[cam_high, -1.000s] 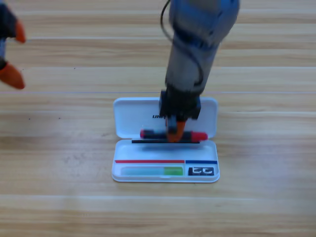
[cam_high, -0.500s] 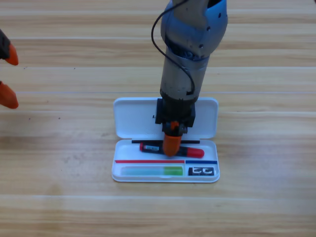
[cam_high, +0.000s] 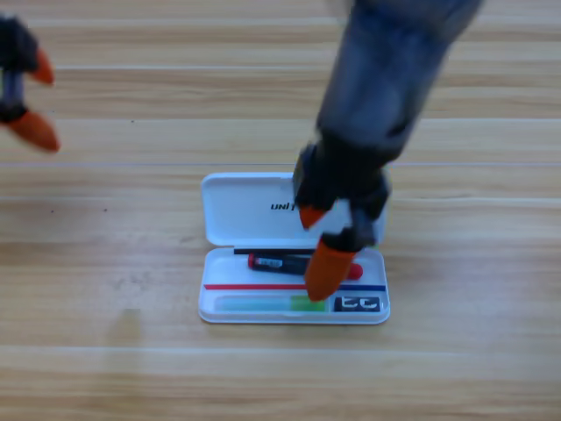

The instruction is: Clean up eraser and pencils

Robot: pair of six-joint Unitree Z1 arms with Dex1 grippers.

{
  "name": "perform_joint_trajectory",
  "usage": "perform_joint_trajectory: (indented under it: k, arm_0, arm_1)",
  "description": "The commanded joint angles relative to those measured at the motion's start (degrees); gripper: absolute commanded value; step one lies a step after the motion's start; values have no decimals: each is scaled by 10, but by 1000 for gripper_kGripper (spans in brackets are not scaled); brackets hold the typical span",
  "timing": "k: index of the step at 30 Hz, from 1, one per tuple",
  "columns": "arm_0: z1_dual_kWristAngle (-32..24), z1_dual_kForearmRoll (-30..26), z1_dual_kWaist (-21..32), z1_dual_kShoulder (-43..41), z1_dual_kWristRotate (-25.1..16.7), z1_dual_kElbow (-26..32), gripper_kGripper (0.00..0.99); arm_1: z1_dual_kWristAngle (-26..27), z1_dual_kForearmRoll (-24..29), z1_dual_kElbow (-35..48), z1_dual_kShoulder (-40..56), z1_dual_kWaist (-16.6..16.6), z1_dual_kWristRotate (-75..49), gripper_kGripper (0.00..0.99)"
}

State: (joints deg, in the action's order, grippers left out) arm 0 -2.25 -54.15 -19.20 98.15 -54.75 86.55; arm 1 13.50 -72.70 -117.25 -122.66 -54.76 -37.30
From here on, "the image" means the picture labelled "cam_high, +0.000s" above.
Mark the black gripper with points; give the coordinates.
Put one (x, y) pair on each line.
(15, 48)
(337, 180)

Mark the black red marker pen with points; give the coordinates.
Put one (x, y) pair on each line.
(276, 263)

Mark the small black eraser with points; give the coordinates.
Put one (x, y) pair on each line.
(357, 304)

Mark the green white marker pen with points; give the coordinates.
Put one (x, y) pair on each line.
(263, 303)

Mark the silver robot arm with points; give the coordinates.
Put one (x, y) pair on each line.
(385, 74)

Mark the white Unitree pencil case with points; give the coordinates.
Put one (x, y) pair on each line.
(245, 219)

